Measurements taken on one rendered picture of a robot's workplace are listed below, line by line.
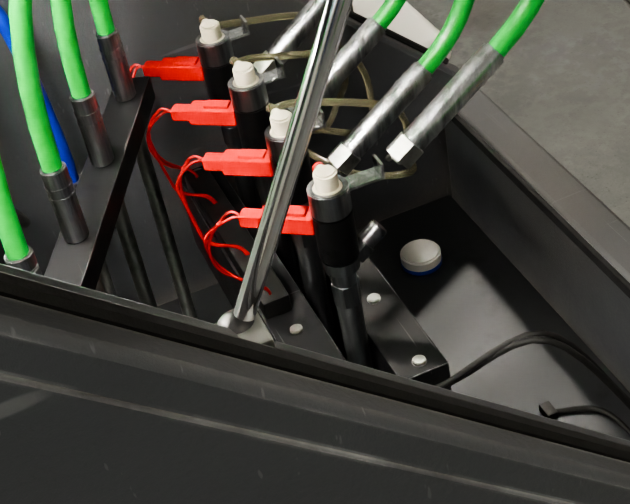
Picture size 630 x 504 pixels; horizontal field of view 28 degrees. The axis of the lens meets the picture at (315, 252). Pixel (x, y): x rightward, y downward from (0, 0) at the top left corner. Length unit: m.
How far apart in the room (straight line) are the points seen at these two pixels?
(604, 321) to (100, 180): 0.43
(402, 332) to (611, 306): 0.20
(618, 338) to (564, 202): 0.12
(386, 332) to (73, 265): 0.23
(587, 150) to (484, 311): 1.65
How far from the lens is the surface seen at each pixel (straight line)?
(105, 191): 0.92
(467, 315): 1.15
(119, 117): 1.00
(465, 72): 0.82
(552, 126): 2.86
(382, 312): 0.94
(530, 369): 1.10
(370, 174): 0.83
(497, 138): 1.16
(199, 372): 0.40
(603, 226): 1.05
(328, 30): 0.39
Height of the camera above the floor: 1.61
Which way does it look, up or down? 38 degrees down
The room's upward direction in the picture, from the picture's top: 11 degrees counter-clockwise
